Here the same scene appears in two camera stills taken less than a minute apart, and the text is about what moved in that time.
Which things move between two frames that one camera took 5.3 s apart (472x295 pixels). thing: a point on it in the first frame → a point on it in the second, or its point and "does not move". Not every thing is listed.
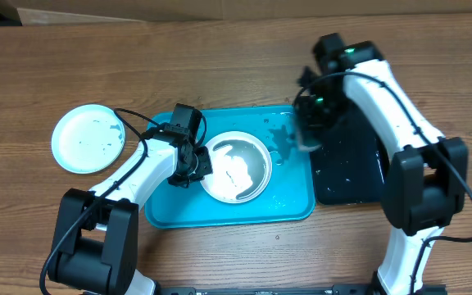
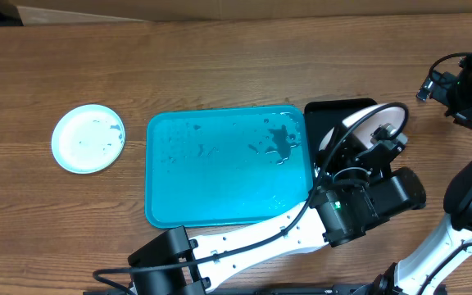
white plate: (241, 165) → (362, 122)
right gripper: (311, 121) → (469, 118)
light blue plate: (88, 138) does not move
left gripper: (205, 167) → (324, 155)
